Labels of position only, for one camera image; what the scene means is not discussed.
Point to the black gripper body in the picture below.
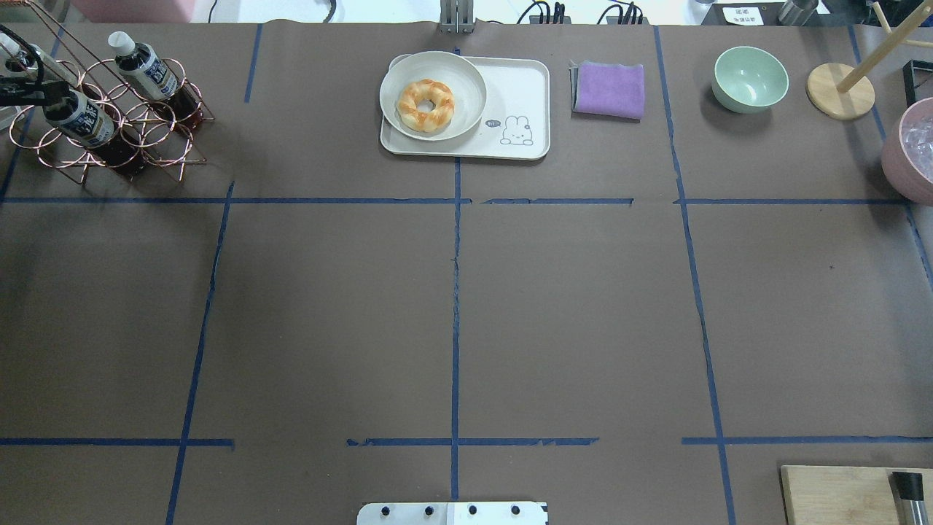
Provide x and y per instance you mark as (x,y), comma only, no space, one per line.
(29,90)

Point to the tea bottle dark liquid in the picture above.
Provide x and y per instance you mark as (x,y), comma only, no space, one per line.
(88,123)

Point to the tea bottle in rack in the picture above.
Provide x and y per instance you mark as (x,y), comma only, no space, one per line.
(154,81)

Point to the cream rabbit tray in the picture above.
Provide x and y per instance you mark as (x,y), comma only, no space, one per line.
(515,124)

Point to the glazed twisted donut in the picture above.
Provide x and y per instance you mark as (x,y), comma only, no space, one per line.
(426,106)

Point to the white round plate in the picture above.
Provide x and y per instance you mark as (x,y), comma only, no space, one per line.
(462,77)

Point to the purple folded cloth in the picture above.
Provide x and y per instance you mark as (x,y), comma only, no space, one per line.
(608,89)

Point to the mint green bowl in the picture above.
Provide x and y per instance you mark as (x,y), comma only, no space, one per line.
(749,80)

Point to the wooden mug tree stand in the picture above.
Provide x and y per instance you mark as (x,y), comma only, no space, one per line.
(845,92)

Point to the pink bowl with ice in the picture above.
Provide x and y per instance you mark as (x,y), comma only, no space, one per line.
(906,153)

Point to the wooden cutting board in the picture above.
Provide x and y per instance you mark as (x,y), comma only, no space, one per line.
(845,494)

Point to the copper wire bottle rack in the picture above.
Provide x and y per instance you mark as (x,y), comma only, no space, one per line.
(166,146)

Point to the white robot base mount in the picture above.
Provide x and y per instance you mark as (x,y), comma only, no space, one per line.
(488,512)

